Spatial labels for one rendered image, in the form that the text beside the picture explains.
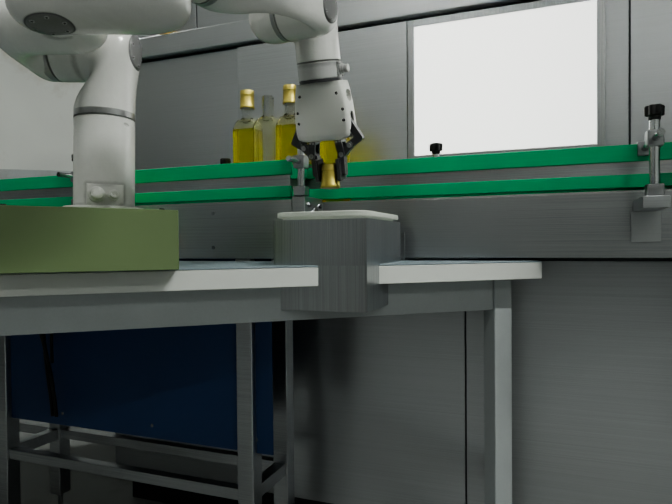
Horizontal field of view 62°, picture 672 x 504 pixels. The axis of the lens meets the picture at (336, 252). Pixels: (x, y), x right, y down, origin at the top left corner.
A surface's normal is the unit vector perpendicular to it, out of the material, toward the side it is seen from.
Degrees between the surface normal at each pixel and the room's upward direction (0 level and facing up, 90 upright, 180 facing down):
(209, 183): 90
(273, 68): 90
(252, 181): 90
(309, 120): 108
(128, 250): 90
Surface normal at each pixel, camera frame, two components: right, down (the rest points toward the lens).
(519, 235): -0.36, 0.02
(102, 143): 0.31, 0.00
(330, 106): -0.25, 0.29
